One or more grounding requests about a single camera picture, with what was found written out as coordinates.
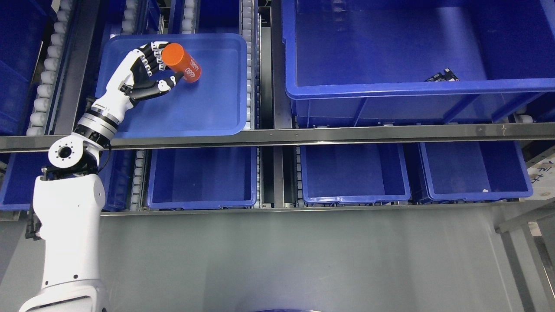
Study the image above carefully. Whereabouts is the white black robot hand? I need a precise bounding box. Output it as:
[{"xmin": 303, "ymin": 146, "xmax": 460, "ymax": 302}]
[{"xmin": 85, "ymin": 41, "xmax": 183, "ymax": 125}]

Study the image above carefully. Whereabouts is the orange cylindrical capacitor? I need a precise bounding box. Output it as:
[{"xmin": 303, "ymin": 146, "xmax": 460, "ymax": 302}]
[{"xmin": 161, "ymin": 43, "xmax": 202, "ymax": 83}]

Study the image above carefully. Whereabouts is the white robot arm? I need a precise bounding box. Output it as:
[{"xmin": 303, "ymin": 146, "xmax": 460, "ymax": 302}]
[{"xmin": 20, "ymin": 108, "xmax": 124, "ymax": 312}]

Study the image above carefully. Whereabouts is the steel shelf rack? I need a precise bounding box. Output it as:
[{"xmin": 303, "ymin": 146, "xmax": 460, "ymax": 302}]
[{"xmin": 1, "ymin": 0, "xmax": 554, "ymax": 215}]

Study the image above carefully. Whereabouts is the stainless steel desk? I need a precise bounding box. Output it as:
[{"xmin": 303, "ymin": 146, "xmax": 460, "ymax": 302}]
[{"xmin": 494, "ymin": 207, "xmax": 555, "ymax": 312}]

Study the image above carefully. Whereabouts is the blue shallow tray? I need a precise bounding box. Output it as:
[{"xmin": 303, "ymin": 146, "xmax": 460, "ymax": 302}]
[{"xmin": 95, "ymin": 33, "xmax": 247, "ymax": 139}]

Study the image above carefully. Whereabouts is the blue bin lower left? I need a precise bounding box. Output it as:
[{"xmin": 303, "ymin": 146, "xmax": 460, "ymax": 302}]
[{"xmin": 0, "ymin": 150, "xmax": 136, "ymax": 212}]

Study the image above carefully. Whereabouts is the blue bin lower middle-left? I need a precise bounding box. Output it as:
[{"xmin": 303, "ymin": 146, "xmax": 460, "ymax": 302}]
[{"xmin": 147, "ymin": 147, "xmax": 257, "ymax": 211}]

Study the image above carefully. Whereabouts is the blue bin upper left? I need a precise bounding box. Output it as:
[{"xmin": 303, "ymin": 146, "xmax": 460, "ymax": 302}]
[{"xmin": 0, "ymin": 0, "xmax": 52, "ymax": 136}]

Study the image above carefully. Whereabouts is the large blue bin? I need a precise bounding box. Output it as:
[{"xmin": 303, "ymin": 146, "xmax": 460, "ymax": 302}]
[{"xmin": 281, "ymin": 0, "xmax": 555, "ymax": 128}]

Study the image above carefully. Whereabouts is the blue bin lower middle-right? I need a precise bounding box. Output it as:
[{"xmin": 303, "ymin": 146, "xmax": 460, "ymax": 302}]
[{"xmin": 300, "ymin": 143, "xmax": 411, "ymax": 204}]

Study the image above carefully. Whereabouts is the black circuit part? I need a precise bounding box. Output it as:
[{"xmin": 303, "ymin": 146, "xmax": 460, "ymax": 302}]
[{"xmin": 425, "ymin": 68, "xmax": 460, "ymax": 82}]

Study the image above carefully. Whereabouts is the blue bin lower right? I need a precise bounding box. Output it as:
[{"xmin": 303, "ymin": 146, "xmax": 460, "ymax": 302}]
[{"xmin": 404, "ymin": 141, "xmax": 533, "ymax": 204}]

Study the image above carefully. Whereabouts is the white label sign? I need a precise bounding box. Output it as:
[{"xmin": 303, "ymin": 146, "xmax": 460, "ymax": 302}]
[{"xmin": 528, "ymin": 155, "xmax": 555, "ymax": 200}]

